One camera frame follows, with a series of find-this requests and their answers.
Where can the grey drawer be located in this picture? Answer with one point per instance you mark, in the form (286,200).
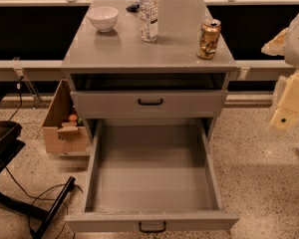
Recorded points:
(151,176)
(148,104)

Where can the grey drawer cabinet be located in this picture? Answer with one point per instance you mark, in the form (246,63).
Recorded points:
(119,60)

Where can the cardboard box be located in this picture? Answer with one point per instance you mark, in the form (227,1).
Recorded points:
(60,135)

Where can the white ceramic bowl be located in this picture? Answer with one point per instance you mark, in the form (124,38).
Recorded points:
(104,19)

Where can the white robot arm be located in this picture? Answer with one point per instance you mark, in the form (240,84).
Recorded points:
(286,44)

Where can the grey top drawer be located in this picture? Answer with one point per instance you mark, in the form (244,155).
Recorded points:
(148,104)

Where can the metal railing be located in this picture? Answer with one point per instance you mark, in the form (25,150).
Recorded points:
(35,33)

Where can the black chair frame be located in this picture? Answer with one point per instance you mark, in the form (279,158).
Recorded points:
(33,176)

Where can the clear plastic water bottle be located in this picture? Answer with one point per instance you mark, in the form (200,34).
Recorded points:
(149,20)

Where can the orange fruit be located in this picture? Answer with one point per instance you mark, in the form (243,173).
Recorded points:
(72,118)

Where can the gold soda can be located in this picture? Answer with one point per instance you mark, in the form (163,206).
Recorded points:
(209,36)

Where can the small black object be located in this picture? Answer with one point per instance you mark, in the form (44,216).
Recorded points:
(134,7)

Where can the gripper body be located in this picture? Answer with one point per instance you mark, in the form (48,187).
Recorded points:
(298,45)

